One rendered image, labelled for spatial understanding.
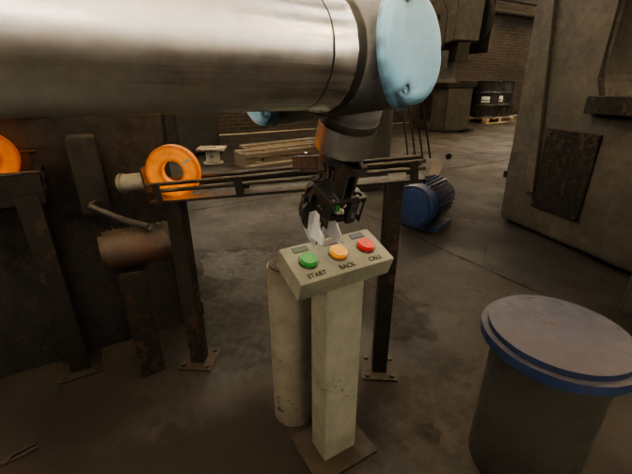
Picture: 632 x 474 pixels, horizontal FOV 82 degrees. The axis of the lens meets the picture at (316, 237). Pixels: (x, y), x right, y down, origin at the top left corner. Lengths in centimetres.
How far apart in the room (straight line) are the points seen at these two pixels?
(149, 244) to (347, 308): 67
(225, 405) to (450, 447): 68
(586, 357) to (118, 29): 92
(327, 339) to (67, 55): 74
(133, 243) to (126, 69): 102
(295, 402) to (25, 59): 105
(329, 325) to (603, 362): 55
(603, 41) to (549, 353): 199
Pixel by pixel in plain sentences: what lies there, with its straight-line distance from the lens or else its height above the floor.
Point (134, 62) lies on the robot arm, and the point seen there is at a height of 95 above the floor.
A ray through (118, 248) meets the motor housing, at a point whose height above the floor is 50.
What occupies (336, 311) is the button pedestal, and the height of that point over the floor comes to 48.
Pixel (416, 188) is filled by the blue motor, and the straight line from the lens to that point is 247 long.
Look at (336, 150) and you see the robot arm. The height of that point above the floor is 85.
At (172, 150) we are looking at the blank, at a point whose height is 77.
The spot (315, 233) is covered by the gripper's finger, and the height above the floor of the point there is 69.
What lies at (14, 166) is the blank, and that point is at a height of 73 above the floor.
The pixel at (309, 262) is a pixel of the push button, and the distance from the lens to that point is 75.
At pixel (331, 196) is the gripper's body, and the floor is 78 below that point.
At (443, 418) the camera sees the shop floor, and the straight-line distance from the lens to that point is 130.
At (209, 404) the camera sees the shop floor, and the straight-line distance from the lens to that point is 132.
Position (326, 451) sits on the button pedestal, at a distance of 112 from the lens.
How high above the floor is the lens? 94
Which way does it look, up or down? 23 degrees down
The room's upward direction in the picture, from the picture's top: straight up
